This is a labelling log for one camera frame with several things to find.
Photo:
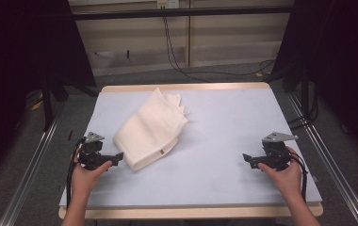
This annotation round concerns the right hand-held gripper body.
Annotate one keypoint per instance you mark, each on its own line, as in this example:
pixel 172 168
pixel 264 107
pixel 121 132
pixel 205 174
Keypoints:
pixel 274 153

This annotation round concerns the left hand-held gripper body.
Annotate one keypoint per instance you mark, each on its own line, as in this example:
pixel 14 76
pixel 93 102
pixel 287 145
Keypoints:
pixel 93 157

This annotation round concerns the white mesh laundry bag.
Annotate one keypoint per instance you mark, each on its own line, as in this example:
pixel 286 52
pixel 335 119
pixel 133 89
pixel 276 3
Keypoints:
pixel 150 132

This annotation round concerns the person's left hand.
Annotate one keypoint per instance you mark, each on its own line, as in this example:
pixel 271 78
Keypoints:
pixel 84 180

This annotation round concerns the person's right hand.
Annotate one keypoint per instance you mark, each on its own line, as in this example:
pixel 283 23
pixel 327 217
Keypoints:
pixel 285 180

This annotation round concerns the light blue table mat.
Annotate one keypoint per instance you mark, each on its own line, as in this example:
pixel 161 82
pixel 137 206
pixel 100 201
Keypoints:
pixel 211 163

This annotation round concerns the black stand leg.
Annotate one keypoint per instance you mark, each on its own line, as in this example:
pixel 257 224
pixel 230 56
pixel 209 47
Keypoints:
pixel 305 94
pixel 47 106

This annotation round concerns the yellow floor tape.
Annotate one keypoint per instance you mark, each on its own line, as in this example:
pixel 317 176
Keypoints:
pixel 37 105

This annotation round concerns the wooden table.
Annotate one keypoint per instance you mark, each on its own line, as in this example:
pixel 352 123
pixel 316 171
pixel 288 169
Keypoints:
pixel 186 86

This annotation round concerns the dark curtain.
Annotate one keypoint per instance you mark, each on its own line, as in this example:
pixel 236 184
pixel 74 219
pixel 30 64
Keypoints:
pixel 343 62
pixel 17 62

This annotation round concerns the black horizontal bar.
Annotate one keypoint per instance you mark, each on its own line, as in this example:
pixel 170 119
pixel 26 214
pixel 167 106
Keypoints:
pixel 180 12

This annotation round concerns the metal floor rail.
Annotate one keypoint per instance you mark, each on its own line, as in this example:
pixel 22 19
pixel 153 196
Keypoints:
pixel 26 179
pixel 334 169

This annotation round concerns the white wall outlet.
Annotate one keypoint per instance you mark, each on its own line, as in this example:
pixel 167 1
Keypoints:
pixel 167 3

